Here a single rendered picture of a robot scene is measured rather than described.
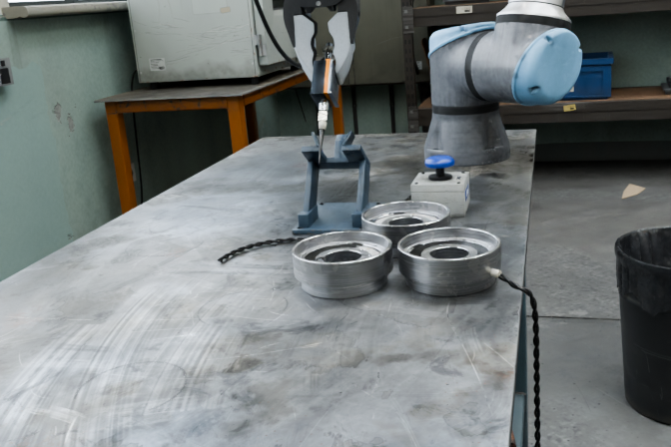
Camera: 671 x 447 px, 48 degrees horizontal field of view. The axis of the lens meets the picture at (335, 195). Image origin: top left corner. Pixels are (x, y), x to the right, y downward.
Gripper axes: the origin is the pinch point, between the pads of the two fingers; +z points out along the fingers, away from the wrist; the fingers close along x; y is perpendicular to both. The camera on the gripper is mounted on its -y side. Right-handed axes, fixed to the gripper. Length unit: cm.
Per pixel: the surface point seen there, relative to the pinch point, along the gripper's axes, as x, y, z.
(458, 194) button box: -16.1, 2.0, 16.5
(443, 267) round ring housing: -17.1, -25.4, 16.3
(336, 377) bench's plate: -10.2, -41.6, 19.6
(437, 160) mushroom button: -13.3, 4.1, 12.4
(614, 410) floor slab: -45, 91, 100
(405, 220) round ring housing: -10.5, -7.4, 17.1
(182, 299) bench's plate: 10.2, -27.1, 19.6
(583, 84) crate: -52, 333, 47
